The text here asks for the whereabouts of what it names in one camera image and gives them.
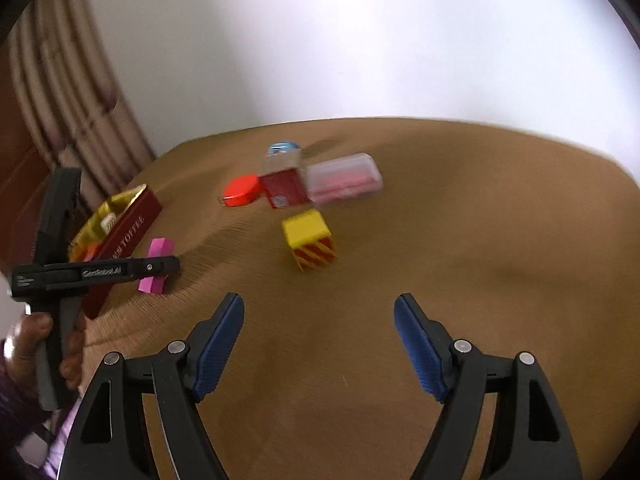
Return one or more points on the small blue round case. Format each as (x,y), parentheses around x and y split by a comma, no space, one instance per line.
(282,148)

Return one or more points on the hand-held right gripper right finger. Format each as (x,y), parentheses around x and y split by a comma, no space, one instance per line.
(420,350)

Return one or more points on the yellow cube red stripes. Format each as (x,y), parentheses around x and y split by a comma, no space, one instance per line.
(302,227)

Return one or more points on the beige leaf-print curtain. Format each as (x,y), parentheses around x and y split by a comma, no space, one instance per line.
(75,85)

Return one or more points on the person's left hand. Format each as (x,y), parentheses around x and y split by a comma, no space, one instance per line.
(27,340)

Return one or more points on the red cardboard box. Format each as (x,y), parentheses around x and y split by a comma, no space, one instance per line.
(282,187)

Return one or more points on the red and gold tin box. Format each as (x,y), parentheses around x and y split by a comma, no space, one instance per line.
(135,225)

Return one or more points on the light pink cloth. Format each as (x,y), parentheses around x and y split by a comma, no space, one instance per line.
(62,440)

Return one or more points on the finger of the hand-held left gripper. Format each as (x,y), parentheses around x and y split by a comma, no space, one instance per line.
(157,266)

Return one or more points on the clear pink plastic box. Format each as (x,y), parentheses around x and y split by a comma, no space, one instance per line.
(345,180)

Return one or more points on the red round lid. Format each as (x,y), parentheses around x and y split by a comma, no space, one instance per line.
(242,190)

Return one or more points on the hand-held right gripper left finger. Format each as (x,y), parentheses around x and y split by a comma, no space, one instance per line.
(220,345)

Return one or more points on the person's left forearm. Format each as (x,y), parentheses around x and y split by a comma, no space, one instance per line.
(20,410)

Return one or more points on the brown wooden door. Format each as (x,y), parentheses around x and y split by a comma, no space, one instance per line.
(20,185)

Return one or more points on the pink rectangular block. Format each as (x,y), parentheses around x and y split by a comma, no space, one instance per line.
(160,250)

